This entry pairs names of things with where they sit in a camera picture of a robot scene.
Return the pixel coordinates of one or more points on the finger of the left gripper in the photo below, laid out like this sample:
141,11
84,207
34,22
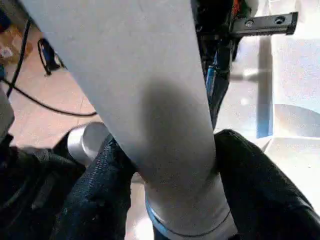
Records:
218,75

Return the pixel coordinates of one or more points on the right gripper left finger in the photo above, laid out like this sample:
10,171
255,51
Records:
100,200

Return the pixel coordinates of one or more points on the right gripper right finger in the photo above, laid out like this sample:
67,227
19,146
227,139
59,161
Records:
262,195

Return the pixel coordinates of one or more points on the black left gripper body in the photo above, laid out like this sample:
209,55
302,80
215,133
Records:
217,22

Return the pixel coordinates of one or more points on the white plastic table top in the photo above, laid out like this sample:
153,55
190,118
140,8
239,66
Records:
295,75

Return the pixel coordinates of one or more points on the white plastic table leg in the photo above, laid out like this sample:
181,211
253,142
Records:
137,50

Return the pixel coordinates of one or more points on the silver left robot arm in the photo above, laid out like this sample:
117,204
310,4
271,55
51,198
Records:
87,140

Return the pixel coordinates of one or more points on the black floor device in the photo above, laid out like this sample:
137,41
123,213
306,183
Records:
47,53

